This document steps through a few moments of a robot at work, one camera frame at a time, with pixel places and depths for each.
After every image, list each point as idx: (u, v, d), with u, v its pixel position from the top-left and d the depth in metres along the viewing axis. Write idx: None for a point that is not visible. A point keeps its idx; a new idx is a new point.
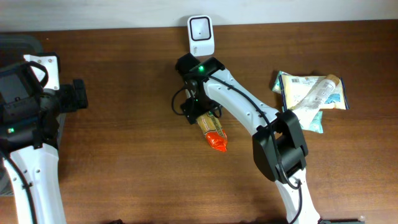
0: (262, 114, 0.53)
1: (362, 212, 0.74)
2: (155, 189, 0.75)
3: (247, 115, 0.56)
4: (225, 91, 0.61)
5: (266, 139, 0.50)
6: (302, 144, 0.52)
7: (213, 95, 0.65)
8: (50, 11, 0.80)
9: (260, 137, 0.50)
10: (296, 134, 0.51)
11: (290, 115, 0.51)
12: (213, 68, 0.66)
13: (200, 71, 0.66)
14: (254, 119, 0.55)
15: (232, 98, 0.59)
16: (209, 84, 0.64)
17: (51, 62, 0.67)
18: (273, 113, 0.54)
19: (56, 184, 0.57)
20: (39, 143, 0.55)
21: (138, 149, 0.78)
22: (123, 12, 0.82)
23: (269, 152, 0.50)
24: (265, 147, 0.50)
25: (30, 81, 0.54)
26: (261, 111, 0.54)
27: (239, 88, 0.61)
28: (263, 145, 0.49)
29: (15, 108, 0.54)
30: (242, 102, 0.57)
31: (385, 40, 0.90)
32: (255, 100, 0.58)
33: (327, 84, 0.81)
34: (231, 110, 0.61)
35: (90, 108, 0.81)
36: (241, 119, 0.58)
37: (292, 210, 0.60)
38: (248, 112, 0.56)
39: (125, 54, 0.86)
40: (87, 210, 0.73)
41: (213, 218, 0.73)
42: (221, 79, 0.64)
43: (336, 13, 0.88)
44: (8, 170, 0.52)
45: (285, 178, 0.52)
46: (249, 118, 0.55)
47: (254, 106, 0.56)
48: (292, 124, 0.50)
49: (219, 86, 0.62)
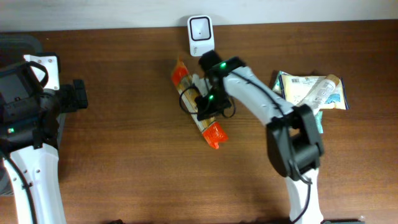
0: (278, 106, 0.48)
1: (362, 212, 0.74)
2: (154, 189, 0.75)
3: (262, 107, 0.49)
4: (243, 86, 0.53)
5: (280, 129, 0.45)
6: (318, 140, 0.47)
7: (231, 90, 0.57)
8: (51, 11, 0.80)
9: (273, 126, 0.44)
10: (311, 127, 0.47)
11: (306, 109, 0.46)
12: (236, 65, 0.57)
13: (221, 66, 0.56)
14: (270, 112, 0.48)
15: (252, 93, 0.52)
16: (229, 78, 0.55)
17: (51, 61, 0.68)
18: (290, 107, 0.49)
19: (56, 184, 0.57)
20: (39, 143, 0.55)
21: (138, 149, 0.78)
22: (122, 12, 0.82)
23: (282, 143, 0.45)
24: (278, 138, 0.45)
25: (29, 81, 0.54)
26: (277, 102, 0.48)
27: (259, 83, 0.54)
28: (276, 135, 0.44)
29: (15, 108, 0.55)
30: (262, 96, 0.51)
31: (387, 40, 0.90)
32: (275, 94, 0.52)
33: (327, 84, 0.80)
34: (249, 107, 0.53)
35: (90, 108, 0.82)
36: (257, 115, 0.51)
37: (296, 208, 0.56)
38: (264, 104, 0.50)
39: (125, 54, 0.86)
40: (87, 210, 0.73)
41: (213, 218, 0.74)
42: (242, 74, 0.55)
43: (336, 13, 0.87)
44: (9, 170, 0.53)
45: (297, 175, 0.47)
46: (263, 111, 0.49)
47: (272, 99, 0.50)
48: (308, 116, 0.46)
49: (238, 80, 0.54)
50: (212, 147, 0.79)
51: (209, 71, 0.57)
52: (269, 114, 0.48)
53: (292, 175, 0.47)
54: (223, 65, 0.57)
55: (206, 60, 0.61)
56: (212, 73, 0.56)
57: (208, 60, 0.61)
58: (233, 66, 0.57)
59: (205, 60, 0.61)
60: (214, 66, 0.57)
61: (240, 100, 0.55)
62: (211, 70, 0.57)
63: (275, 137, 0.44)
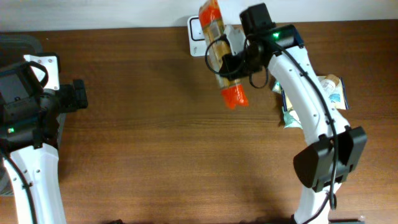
0: (331, 122, 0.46)
1: (362, 212, 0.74)
2: (155, 189, 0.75)
3: (313, 116, 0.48)
4: (296, 78, 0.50)
5: (326, 152, 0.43)
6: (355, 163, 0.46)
7: (276, 73, 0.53)
8: (51, 11, 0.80)
9: (321, 147, 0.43)
10: (356, 154, 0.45)
11: (361, 134, 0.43)
12: (288, 38, 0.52)
13: (274, 38, 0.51)
14: (319, 123, 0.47)
15: (301, 88, 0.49)
16: (280, 60, 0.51)
17: (51, 61, 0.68)
18: (341, 124, 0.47)
19: (56, 185, 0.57)
20: (39, 143, 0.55)
21: (138, 149, 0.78)
22: (122, 12, 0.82)
23: (322, 162, 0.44)
24: (322, 158, 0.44)
25: (29, 81, 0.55)
26: (330, 118, 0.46)
27: (313, 78, 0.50)
28: (320, 155, 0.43)
29: (15, 108, 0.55)
30: (313, 98, 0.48)
31: (386, 40, 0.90)
32: (327, 100, 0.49)
33: (327, 84, 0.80)
34: (293, 99, 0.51)
35: (90, 109, 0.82)
36: (301, 114, 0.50)
37: (305, 212, 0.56)
38: (314, 112, 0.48)
39: (125, 54, 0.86)
40: (87, 210, 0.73)
41: (213, 218, 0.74)
42: (299, 53, 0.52)
43: (336, 14, 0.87)
44: (9, 170, 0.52)
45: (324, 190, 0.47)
46: (313, 119, 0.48)
47: (324, 108, 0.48)
48: (357, 144, 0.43)
49: (290, 67, 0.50)
50: (212, 147, 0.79)
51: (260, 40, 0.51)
52: (318, 124, 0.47)
53: (317, 189, 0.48)
54: (276, 37, 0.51)
55: (261, 20, 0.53)
56: (258, 40, 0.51)
57: (261, 22, 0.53)
58: (282, 40, 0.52)
59: (260, 22, 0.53)
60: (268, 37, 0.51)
61: (282, 83, 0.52)
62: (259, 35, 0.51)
63: (318, 159, 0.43)
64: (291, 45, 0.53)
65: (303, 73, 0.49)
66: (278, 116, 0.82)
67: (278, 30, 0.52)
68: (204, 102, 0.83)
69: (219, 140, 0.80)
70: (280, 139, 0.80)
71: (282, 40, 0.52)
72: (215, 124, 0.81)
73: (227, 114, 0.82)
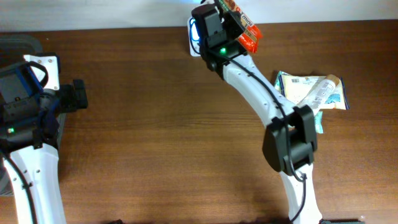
0: (280, 106, 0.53)
1: (362, 212, 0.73)
2: (155, 189, 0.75)
3: (263, 104, 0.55)
4: (245, 79, 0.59)
5: (280, 132, 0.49)
6: (313, 139, 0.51)
7: (231, 79, 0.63)
8: (51, 11, 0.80)
9: (274, 128, 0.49)
10: (309, 129, 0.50)
11: (308, 110, 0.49)
12: (234, 50, 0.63)
13: (222, 54, 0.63)
14: (270, 111, 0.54)
15: (250, 86, 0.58)
16: (229, 68, 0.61)
17: (51, 61, 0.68)
18: (290, 106, 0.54)
19: (57, 184, 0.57)
20: (39, 143, 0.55)
21: (138, 149, 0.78)
22: (123, 12, 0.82)
23: (279, 141, 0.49)
24: (277, 137, 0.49)
25: (30, 81, 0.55)
26: (278, 103, 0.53)
27: (259, 75, 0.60)
28: (275, 135, 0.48)
29: (15, 109, 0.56)
30: (262, 91, 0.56)
31: (385, 40, 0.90)
32: (274, 90, 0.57)
33: (327, 84, 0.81)
34: (247, 98, 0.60)
35: (90, 109, 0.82)
36: (257, 107, 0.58)
37: (294, 205, 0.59)
38: (265, 101, 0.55)
39: (125, 54, 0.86)
40: (87, 210, 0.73)
41: (213, 218, 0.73)
42: (244, 58, 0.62)
43: (336, 13, 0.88)
44: (9, 170, 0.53)
45: (292, 170, 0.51)
46: (265, 107, 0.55)
47: (272, 96, 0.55)
48: (307, 120, 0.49)
49: (239, 71, 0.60)
50: (212, 147, 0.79)
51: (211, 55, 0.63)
52: (269, 111, 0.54)
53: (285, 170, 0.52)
54: (223, 51, 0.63)
55: (213, 34, 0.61)
56: (208, 55, 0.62)
57: (212, 35, 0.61)
58: (229, 51, 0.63)
59: (212, 36, 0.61)
60: (216, 52, 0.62)
61: (235, 84, 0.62)
62: (209, 51, 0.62)
63: (275, 139, 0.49)
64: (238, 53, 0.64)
65: (249, 73, 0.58)
66: None
67: (224, 45, 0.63)
68: (204, 102, 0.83)
69: (219, 140, 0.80)
70: None
71: (229, 52, 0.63)
72: (215, 125, 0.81)
73: (227, 115, 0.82)
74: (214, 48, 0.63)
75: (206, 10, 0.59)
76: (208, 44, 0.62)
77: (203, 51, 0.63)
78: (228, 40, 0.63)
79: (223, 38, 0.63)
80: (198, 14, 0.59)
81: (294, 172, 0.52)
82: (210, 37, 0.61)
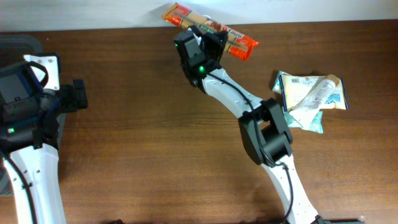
0: (247, 101, 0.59)
1: (362, 212, 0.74)
2: (155, 189, 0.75)
3: (236, 103, 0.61)
4: (219, 86, 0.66)
5: (252, 122, 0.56)
6: (285, 130, 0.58)
7: (211, 90, 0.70)
8: (51, 11, 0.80)
9: (245, 122, 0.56)
10: (279, 121, 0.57)
11: (274, 103, 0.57)
12: (211, 66, 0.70)
13: (201, 71, 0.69)
14: (240, 107, 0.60)
15: (224, 91, 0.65)
16: (206, 81, 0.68)
17: (51, 62, 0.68)
18: (257, 101, 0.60)
19: (57, 185, 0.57)
20: (39, 143, 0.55)
21: (138, 149, 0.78)
22: (123, 12, 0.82)
23: (252, 134, 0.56)
24: (249, 130, 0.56)
25: (30, 81, 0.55)
26: (247, 99, 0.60)
27: (232, 81, 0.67)
28: (246, 127, 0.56)
29: (15, 109, 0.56)
30: (233, 93, 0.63)
31: (385, 40, 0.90)
32: (244, 91, 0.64)
33: (327, 84, 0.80)
34: (224, 102, 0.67)
35: (90, 109, 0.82)
36: (232, 109, 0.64)
37: (286, 201, 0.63)
38: (237, 100, 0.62)
39: (125, 54, 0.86)
40: (87, 210, 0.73)
41: (213, 218, 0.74)
42: (221, 71, 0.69)
43: (336, 13, 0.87)
44: (9, 170, 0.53)
45: (268, 160, 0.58)
46: (237, 106, 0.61)
47: (241, 95, 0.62)
48: (274, 112, 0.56)
49: (214, 80, 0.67)
50: (211, 147, 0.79)
51: (192, 73, 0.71)
52: (240, 107, 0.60)
53: (263, 160, 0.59)
54: (202, 69, 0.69)
55: (193, 56, 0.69)
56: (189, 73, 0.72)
57: (193, 58, 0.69)
58: (207, 68, 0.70)
59: (192, 59, 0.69)
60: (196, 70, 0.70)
61: (212, 91, 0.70)
62: (189, 71, 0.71)
63: (247, 128, 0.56)
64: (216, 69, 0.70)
65: (222, 82, 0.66)
66: None
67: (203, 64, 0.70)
68: (204, 102, 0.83)
69: (219, 140, 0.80)
70: None
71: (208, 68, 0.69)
72: (214, 124, 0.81)
73: (227, 115, 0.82)
74: (196, 68, 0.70)
75: (186, 35, 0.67)
76: (189, 63, 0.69)
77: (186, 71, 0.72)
78: (205, 60, 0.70)
79: (200, 58, 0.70)
80: (179, 40, 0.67)
81: (271, 162, 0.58)
82: (191, 58, 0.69)
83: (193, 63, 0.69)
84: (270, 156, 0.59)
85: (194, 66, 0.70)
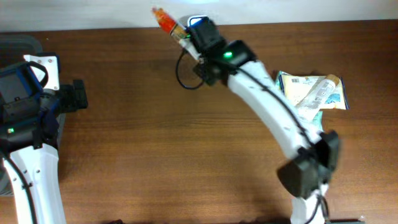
0: (304, 132, 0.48)
1: (362, 212, 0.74)
2: (155, 189, 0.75)
3: (284, 129, 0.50)
4: (259, 93, 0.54)
5: (309, 164, 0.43)
6: (335, 163, 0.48)
7: (239, 91, 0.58)
8: (50, 11, 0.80)
9: (303, 163, 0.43)
10: (335, 157, 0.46)
11: (334, 138, 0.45)
12: (239, 53, 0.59)
13: (226, 58, 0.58)
14: (291, 134, 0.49)
15: (265, 101, 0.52)
16: (239, 79, 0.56)
17: (51, 62, 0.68)
18: (315, 132, 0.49)
19: (56, 185, 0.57)
20: (39, 143, 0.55)
21: (138, 149, 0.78)
22: (122, 12, 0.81)
23: (307, 177, 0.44)
24: (306, 173, 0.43)
25: (29, 81, 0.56)
26: (303, 129, 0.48)
27: (277, 92, 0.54)
28: (304, 171, 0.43)
29: (15, 108, 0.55)
30: (282, 113, 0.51)
31: (385, 41, 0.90)
32: (295, 110, 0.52)
33: (326, 84, 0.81)
34: (260, 113, 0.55)
35: (90, 109, 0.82)
36: (275, 129, 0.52)
37: (301, 216, 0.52)
38: (285, 124, 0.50)
39: (125, 54, 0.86)
40: (87, 210, 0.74)
41: (213, 218, 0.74)
42: (254, 66, 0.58)
43: (337, 13, 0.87)
44: (9, 170, 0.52)
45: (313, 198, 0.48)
46: (286, 132, 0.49)
47: (292, 119, 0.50)
48: (334, 149, 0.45)
49: (250, 84, 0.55)
50: (211, 147, 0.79)
51: (212, 61, 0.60)
52: (291, 136, 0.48)
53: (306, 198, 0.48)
54: (228, 55, 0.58)
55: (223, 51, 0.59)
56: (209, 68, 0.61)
57: (214, 51, 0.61)
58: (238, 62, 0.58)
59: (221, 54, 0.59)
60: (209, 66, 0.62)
61: (247, 97, 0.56)
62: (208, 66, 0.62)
63: (301, 173, 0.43)
64: (245, 60, 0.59)
65: (263, 89, 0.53)
66: None
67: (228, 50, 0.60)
68: (204, 102, 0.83)
69: (219, 140, 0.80)
70: None
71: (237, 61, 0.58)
72: (214, 124, 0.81)
73: (227, 115, 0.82)
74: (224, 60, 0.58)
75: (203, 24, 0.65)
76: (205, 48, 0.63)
77: (205, 58, 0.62)
78: (237, 51, 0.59)
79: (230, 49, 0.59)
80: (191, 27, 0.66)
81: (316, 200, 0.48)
82: (209, 43, 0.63)
83: (209, 46, 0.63)
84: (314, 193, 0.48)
85: (209, 50, 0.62)
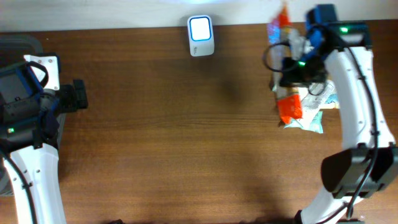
0: (375, 133, 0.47)
1: (362, 211, 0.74)
2: (155, 189, 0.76)
3: (358, 122, 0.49)
4: (354, 80, 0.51)
5: (362, 160, 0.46)
6: (385, 182, 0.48)
7: (332, 68, 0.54)
8: (50, 11, 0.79)
9: (356, 155, 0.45)
10: (386, 176, 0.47)
11: None
12: (354, 32, 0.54)
13: (342, 32, 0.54)
14: (364, 130, 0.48)
15: (356, 91, 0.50)
16: (342, 55, 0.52)
17: (51, 62, 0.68)
18: (385, 139, 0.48)
19: (56, 185, 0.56)
20: (39, 143, 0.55)
21: (138, 149, 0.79)
22: (122, 12, 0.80)
23: (351, 170, 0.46)
24: (351, 167, 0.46)
25: (28, 81, 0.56)
26: (376, 130, 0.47)
27: (370, 86, 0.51)
28: (351, 162, 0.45)
29: (15, 108, 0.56)
30: (365, 107, 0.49)
31: (387, 41, 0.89)
32: (379, 112, 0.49)
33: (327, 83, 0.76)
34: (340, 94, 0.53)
35: (90, 108, 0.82)
36: (346, 117, 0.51)
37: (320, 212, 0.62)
38: (360, 119, 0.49)
39: (125, 54, 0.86)
40: (88, 209, 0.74)
41: (212, 218, 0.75)
42: (339, 54, 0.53)
43: (338, 13, 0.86)
44: (9, 170, 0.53)
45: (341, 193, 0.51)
46: (359, 126, 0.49)
47: (372, 117, 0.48)
48: (392, 167, 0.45)
49: (349, 67, 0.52)
50: (212, 147, 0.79)
51: (323, 35, 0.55)
52: (360, 132, 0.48)
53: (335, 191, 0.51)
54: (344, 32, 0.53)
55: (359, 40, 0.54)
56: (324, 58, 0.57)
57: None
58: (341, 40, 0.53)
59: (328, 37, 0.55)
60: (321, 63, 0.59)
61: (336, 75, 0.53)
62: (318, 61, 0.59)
63: (349, 164, 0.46)
64: (358, 43, 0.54)
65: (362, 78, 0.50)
66: (277, 115, 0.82)
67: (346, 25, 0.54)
68: (204, 102, 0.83)
69: (219, 140, 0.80)
70: (280, 139, 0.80)
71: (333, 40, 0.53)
72: (215, 124, 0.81)
73: (227, 114, 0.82)
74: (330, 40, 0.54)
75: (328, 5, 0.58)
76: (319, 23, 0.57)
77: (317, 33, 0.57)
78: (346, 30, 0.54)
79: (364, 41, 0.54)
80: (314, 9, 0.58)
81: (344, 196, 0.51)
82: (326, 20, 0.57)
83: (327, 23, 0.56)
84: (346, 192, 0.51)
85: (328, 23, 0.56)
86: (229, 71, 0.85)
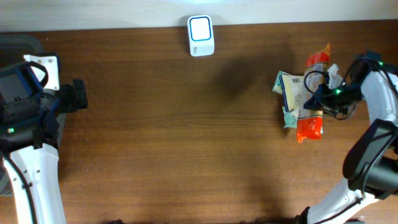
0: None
1: (362, 212, 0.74)
2: (155, 189, 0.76)
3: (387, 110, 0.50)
4: (387, 88, 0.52)
5: (389, 134, 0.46)
6: None
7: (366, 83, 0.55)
8: (50, 11, 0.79)
9: (384, 126, 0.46)
10: None
11: None
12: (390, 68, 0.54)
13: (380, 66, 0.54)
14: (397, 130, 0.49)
15: (386, 94, 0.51)
16: (378, 74, 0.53)
17: (51, 62, 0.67)
18: None
19: (57, 185, 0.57)
20: (39, 143, 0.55)
21: (138, 149, 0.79)
22: (122, 12, 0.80)
23: (377, 143, 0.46)
24: (377, 136, 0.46)
25: (30, 81, 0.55)
26: None
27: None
28: (379, 130, 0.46)
29: (15, 108, 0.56)
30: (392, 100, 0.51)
31: (387, 42, 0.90)
32: None
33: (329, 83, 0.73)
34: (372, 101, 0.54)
35: (90, 109, 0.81)
36: (375, 109, 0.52)
37: (329, 209, 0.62)
38: (388, 108, 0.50)
39: (125, 54, 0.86)
40: (89, 209, 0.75)
41: (213, 218, 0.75)
42: (375, 73, 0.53)
43: (339, 13, 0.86)
44: (9, 170, 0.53)
45: (361, 180, 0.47)
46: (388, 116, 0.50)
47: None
48: None
49: (382, 79, 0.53)
50: (212, 147, 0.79)
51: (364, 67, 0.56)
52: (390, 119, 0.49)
53: (354, 178, 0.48)
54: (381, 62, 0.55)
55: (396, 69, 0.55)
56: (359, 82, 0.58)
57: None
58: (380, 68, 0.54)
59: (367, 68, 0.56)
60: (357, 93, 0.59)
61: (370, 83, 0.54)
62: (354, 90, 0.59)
63: (375, 132, 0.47)
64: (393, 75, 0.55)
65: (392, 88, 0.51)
66: (277, 115, 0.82)
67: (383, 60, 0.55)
68: (204, 102, 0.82)
69: (220, 140, 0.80)
70: (280, 139, 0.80)
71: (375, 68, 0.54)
72: (215, 124, 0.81)
73: (227, 115, 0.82)
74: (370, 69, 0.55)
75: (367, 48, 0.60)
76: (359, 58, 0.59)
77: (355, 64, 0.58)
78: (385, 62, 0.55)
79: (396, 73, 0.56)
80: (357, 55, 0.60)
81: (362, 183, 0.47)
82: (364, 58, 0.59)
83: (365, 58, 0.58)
84: (365, 180, 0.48)
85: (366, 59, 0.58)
86: (229, 71, 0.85)
